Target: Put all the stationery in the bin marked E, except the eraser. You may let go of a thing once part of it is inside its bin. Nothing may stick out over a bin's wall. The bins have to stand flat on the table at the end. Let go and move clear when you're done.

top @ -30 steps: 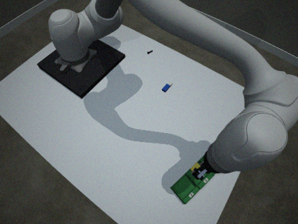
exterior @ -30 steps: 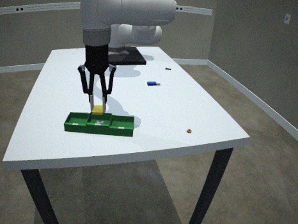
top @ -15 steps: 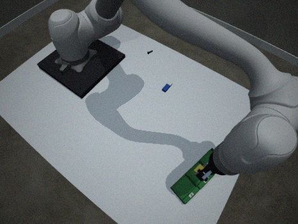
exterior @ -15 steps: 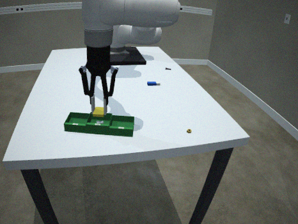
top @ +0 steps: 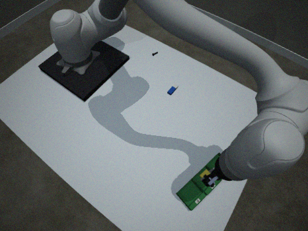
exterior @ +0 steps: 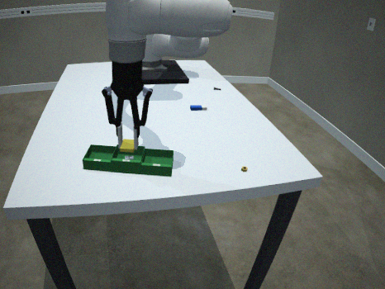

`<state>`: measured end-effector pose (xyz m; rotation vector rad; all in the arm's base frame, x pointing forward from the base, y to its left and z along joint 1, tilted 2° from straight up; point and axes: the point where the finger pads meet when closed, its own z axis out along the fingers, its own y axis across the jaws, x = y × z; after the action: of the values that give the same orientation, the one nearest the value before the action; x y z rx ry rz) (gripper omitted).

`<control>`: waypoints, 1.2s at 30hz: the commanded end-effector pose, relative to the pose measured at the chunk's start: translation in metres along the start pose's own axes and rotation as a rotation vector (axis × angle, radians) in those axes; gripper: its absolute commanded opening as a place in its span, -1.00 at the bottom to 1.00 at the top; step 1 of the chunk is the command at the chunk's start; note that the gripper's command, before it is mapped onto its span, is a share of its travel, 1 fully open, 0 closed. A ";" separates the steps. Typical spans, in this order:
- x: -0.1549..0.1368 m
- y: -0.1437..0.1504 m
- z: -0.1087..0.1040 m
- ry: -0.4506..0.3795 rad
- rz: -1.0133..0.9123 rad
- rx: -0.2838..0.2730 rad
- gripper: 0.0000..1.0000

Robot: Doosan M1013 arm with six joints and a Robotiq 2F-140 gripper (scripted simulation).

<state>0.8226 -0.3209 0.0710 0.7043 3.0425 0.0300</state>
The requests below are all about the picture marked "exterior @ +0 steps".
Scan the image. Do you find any green rack of bins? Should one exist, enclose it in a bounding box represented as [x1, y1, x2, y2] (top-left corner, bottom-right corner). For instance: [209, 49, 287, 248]
[83, 144, 173, 177]

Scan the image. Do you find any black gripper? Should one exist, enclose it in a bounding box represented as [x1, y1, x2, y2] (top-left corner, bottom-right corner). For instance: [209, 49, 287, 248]
[102, 60, 153, 149]

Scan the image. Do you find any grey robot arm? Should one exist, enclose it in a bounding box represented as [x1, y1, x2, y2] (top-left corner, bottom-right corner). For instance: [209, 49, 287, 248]
[106, 0, 233, 73]

